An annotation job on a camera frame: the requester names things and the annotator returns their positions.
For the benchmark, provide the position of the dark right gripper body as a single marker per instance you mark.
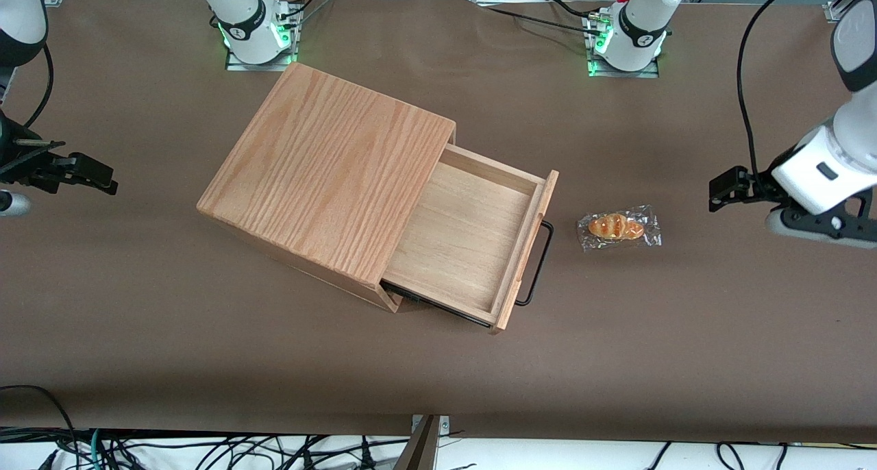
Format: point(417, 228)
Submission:
point(15, 162)

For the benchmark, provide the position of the light wooden drawer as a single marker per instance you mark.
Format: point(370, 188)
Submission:
point(466, 244)

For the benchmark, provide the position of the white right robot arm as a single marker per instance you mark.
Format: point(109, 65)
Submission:
point(243, 18)

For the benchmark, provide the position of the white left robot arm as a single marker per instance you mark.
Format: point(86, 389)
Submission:
point(644, 18)

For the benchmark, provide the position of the oak wooden drawer cabinet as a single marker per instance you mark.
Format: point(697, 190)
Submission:
point(322, 175)

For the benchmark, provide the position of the bread roll in clear wrapper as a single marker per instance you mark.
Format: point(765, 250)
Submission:
point(616, 227)

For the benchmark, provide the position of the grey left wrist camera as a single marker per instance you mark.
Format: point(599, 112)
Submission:
point(777, 222)

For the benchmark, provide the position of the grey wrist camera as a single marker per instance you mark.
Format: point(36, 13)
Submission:
point(12, 204)
point(777, 222)

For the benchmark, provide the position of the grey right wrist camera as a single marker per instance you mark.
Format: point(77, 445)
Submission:
point(12, 204)

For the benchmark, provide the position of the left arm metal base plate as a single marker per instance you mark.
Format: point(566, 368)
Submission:
point(644, 73)

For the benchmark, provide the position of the aluminium frame profile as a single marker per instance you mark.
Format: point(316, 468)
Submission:
point(844, 4)

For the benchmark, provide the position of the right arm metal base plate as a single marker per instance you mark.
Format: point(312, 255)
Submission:
point(240, 66)

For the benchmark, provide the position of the brown camera stand post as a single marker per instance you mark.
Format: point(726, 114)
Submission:
point(419, 449)

